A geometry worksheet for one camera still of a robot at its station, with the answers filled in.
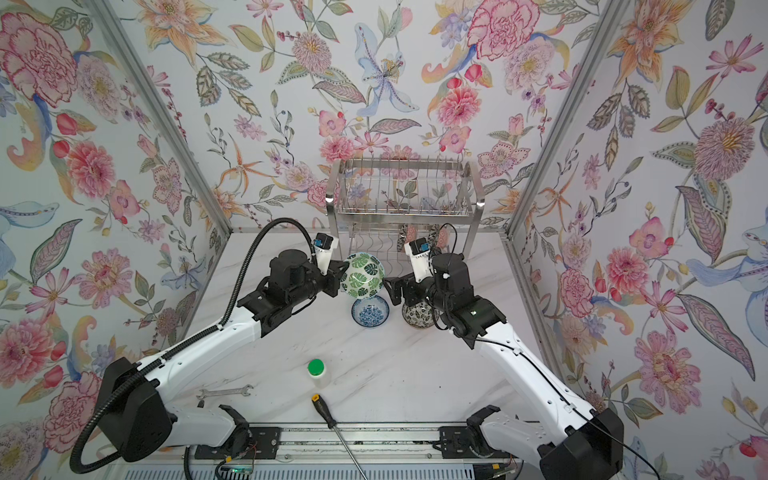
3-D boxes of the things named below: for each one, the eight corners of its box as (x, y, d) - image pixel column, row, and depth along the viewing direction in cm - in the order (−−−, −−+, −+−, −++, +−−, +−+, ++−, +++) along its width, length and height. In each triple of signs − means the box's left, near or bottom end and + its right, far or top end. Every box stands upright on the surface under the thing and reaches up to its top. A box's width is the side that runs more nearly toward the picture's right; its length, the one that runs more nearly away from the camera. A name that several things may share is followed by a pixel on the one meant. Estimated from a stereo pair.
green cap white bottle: (313, 388, 84) (306, 375, 76) (315, 372, 87) (308, 358, 79) (329, 388, 84) (324, 375, 76) (331, 372, 87) (326, 358, 79)
